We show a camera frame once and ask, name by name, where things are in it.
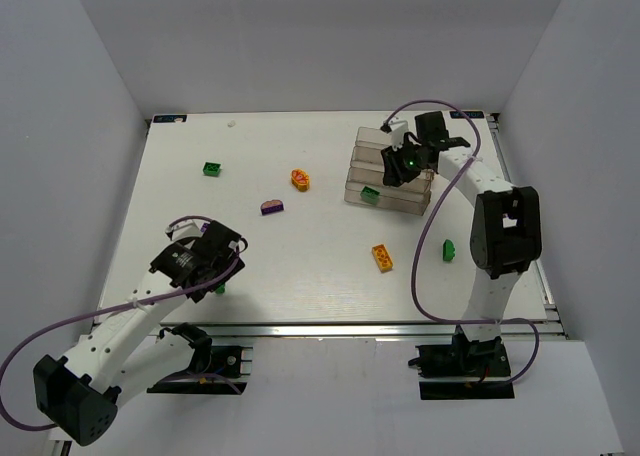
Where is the green square lego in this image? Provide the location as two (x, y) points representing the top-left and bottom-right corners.
(360, 186), (380, 205)

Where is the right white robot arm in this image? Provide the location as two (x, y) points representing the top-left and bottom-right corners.
(381, 111), (542, 365)

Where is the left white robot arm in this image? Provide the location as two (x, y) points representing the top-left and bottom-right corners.
(33, 221), (247, 447)

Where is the clear tiered container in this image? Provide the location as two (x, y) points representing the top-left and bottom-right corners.
(342, 126), (439, 216)

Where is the purple rounded lego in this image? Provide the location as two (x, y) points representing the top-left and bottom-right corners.
(260, 199), (284, 216)

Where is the right blue label sticker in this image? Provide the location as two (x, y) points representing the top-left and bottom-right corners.
(449, 110), (485, 119)

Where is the blue label sticker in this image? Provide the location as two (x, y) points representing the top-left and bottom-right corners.
(152, 114), (187, 124)
(449, 110), (485, 119)

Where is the yellow rectangular lego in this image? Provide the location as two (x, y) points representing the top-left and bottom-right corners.
(371, 244), (393, 273)

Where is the green rounded lego right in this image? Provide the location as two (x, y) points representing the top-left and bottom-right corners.
(442, 239), (456, 262)

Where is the orange rounded lego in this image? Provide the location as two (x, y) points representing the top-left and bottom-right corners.
(290, 168), (310, 192)

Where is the green lego far left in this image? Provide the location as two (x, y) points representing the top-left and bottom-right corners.
(202, 161), (222, 177)

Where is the left blue label sticker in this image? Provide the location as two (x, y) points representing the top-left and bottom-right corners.
(152, 114), (187, 124)

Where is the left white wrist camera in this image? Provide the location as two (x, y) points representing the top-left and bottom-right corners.
(165, 219), (203, 242)

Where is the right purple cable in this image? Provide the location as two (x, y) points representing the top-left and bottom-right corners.
(380, 98), (543, 386)

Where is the purple cable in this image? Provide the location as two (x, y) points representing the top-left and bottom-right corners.
(380, 98), (543, 386)
(0, 214), (249, 431)

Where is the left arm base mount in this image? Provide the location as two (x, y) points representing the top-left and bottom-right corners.
(146, 345), (253, 396)

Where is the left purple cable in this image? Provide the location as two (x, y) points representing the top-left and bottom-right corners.
(0, 214), (249, 431)

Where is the aluminium table rail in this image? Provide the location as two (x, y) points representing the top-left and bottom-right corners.
(92, 320), (566, 341)

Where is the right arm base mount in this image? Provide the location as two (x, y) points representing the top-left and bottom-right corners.
(407, 333), (515, 401)

